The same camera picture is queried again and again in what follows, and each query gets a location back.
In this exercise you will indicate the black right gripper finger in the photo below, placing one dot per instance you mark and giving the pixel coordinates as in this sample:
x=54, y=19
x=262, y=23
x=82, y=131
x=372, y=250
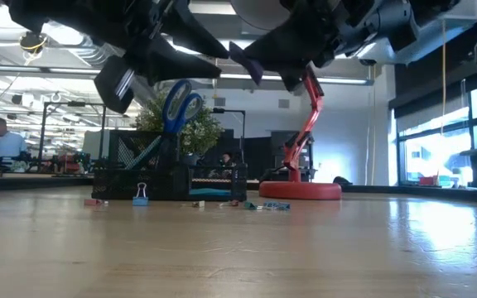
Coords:
x=292, y=49
x=298, y=79

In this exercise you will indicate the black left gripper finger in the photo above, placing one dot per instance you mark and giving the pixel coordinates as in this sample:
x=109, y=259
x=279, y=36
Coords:
x=193, y=33
x=168, y=64

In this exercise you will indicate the black mesh desk organizer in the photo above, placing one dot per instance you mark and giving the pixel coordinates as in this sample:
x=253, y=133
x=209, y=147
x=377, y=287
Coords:
x=155, y=186

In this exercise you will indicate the small blue binder clip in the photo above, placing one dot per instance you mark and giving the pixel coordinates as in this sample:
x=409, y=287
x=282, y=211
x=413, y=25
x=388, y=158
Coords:
x=278, y=205

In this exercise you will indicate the small teal binder clip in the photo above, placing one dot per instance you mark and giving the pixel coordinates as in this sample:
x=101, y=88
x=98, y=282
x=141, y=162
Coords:
x=251, y=205

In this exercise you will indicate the teal sticky note pad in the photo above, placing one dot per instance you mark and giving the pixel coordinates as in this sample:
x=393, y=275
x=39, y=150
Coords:
x=209, y=192

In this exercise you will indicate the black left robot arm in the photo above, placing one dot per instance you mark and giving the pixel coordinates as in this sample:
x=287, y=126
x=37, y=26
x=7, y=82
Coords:
x=35, y=12

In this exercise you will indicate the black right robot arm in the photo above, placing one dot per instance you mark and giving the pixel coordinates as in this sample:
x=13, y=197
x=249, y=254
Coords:
x=437, y=4

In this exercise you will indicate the green potted plant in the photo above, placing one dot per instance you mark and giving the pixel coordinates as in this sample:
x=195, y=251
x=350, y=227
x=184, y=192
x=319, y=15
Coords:
x=205, y=132

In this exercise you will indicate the person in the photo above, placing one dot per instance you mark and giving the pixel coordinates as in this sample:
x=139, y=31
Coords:
x=8, y=145
x=227, y=159

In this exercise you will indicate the red desk lamp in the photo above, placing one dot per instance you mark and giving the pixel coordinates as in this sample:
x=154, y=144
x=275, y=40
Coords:
x=300, y=191

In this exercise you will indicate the small brown clip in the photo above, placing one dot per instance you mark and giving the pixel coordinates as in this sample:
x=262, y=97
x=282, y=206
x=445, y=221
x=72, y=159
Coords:
x=232, y=203

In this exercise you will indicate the small beige eraser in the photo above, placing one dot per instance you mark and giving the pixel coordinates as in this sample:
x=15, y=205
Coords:
x=199, y=204

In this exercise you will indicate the small pink eraser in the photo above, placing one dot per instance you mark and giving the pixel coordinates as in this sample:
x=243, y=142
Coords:
x=91, y=202

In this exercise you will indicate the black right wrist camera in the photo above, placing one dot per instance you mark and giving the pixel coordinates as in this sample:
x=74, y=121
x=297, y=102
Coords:
x=404, y=35

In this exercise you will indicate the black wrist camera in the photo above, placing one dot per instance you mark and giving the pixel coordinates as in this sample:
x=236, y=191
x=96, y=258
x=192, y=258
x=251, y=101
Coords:
x=404, y=35
x=108, y=87

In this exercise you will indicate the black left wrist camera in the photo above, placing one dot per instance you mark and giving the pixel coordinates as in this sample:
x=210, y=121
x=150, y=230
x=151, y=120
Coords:
x=108, y=87

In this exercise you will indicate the black metal stand frame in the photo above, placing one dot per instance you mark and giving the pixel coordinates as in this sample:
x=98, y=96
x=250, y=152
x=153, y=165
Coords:
x=75, y=103

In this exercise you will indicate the black aluminium table frame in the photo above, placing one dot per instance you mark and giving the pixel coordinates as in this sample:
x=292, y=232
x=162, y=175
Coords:
x=429, y=192

